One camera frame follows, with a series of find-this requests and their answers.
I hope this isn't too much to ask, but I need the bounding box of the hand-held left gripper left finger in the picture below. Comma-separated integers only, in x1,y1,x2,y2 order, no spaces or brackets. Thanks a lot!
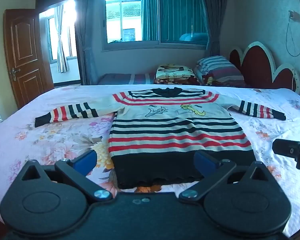
15,149,113,204

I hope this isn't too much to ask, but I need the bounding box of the white sheer curtain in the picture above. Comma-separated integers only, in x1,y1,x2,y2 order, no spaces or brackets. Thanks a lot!
54,4,69,73

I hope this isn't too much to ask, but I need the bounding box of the folded printed blanket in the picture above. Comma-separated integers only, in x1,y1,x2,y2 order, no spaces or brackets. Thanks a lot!
154,64,200,85

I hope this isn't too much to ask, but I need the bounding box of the wooden door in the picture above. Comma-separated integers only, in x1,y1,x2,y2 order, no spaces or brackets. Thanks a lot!
4,9,54,109

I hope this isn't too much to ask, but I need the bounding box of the striped knit cartoon sweater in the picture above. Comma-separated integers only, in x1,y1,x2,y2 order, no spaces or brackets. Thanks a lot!
34,87,287,190

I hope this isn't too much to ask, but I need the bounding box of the striped pillow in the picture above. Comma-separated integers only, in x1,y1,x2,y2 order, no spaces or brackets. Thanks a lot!
195,56,245,87

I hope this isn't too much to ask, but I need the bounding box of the metal door handle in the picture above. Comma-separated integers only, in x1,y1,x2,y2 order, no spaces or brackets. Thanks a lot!
10,67,21,82

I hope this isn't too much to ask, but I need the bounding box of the short grey curtain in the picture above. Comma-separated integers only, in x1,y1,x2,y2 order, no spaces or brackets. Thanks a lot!
200,0,228,57

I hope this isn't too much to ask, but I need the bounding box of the floral white bedsheet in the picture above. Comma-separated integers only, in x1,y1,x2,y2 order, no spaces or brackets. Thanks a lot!
0,84,300,238

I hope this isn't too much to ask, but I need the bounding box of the red scalloped headboard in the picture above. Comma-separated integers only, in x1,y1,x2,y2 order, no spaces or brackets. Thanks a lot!
229,41,300,95

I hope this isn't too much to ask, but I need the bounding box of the striped mattress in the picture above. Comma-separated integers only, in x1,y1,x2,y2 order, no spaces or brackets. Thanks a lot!
97,73,157,85

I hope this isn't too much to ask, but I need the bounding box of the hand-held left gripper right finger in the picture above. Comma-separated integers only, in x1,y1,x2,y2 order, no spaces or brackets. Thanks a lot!
178,151,273,203

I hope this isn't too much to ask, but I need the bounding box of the long grey curtain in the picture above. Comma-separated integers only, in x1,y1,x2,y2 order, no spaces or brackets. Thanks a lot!
74,0,99,85

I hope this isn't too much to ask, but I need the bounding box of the sliding glass window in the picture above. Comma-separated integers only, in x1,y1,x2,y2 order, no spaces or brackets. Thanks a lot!
101,0,209,52

